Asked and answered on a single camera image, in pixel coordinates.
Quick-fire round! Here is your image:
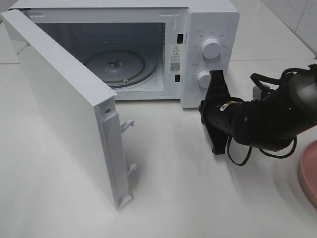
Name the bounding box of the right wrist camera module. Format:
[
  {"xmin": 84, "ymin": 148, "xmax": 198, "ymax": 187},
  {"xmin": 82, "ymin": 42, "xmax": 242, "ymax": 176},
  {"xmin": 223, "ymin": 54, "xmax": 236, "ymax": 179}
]
[{"xmin": 250, "ymin": 73, "xmax": 273, "ymax": 101}]

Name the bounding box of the round white door button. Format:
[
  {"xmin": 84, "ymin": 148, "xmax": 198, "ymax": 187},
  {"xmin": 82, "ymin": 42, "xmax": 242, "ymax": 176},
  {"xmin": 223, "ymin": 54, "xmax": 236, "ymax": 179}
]
[{"xmin": 194, "ymin": 93, "xmax": 206, "ymax": 107}]

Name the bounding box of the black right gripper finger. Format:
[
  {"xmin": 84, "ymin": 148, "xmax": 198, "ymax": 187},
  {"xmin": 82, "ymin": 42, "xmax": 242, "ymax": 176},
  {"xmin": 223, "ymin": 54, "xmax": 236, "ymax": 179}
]
[
  {"xmin": 207, "ymin": 126, "xmax": 228, "ymax": 155},
  {"xmin": 207, "ymin": 70, "xmax": 229, "ymax": 97}
]

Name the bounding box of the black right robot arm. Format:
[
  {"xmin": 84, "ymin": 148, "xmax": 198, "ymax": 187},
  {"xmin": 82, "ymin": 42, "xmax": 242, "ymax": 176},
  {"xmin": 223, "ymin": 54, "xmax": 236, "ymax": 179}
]
[{"xmin": 199, "ymin": 64, "xmax": 317, "ymax": 155}]

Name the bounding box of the white microwave oven body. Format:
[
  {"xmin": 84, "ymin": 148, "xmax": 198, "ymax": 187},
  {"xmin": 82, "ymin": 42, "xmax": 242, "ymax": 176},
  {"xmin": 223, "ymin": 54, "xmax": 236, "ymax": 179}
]
[{"xmin": 7, "ymin": 0, "xmax": 240, "ymax": 108}]

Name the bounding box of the upper white power knob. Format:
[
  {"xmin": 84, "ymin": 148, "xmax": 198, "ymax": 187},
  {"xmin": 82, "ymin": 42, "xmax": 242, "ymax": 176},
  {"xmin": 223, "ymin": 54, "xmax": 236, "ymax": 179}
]
[{"xmin": 201, "ymin": 37, "xmax": 222, "ymax": 59}]

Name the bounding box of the white microwave door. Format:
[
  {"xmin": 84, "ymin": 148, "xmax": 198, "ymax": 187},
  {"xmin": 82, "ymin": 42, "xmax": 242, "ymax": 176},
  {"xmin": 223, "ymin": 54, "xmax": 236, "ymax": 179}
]
[{"xmin": 2, "ymin": 10, "xmax": 136, "ymax": 209}]

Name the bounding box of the glass microwave turntable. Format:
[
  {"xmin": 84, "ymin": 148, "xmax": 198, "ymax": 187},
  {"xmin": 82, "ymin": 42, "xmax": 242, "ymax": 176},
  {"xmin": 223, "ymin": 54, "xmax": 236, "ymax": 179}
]
[{"xmin": 84, "ymin": 50, "xmax": 159, "ymax": 88}]

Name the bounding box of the lower white timer knob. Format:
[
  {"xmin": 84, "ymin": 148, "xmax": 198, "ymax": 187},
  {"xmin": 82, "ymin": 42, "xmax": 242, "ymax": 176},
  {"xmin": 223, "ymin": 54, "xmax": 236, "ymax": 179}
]
[{"xmin": 197, "ymin": 70, "xmax": 211, "ymax": 89}]

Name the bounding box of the pink round plate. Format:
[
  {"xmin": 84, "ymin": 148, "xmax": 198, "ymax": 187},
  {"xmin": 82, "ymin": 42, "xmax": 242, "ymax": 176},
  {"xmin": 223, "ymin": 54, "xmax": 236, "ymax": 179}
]
[{"xmin": 298, "ymin": 140, "xmax": 317, "ymax": 208}]

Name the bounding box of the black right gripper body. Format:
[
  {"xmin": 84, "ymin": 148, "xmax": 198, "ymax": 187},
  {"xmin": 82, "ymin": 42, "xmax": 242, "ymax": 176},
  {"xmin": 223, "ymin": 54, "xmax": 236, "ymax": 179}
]
[{"xmin": 200, "ymin": 92, "xmax": 239, "ymax": 135}]

